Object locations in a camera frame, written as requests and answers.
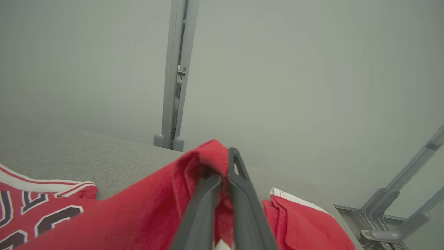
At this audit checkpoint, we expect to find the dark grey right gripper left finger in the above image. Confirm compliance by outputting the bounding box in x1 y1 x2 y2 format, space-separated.
170 173 223 250

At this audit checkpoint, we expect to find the grey metal angled frame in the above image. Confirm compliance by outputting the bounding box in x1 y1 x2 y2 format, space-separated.
333 123 444 250

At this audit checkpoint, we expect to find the grey metal partition post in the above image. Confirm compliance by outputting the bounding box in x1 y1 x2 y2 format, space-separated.
154 0 200 152

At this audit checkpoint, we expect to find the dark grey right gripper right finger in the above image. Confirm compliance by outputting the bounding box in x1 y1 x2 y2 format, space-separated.
227 148 279 250

